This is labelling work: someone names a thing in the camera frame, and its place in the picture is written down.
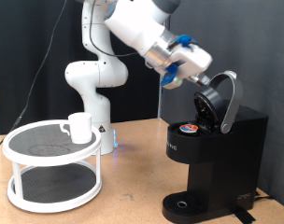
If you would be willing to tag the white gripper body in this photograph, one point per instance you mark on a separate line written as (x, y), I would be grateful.
(191, 60)

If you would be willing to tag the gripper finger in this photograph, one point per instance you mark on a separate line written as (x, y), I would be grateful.
(205, 79)
(195, 80)

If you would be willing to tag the k-cup pod blue red lid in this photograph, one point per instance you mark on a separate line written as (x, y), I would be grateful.
(188, 127)

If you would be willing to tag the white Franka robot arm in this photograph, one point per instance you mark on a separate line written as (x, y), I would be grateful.
(95, 74)

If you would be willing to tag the black Keurig coffee machine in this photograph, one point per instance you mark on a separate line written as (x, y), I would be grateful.
(229, 161)

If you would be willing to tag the white ceramic mug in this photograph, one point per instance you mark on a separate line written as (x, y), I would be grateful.
(81, 129)

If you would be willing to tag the black drip tray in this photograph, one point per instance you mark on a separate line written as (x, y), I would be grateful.
(182, 207)

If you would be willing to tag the white two-tier turntable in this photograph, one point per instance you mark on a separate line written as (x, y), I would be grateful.
(54, 160)

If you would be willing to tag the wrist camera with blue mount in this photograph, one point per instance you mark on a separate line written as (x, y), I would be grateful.
(171, 77)

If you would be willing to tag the silver vertical frame pole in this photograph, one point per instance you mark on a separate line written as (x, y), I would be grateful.
(162, 102)

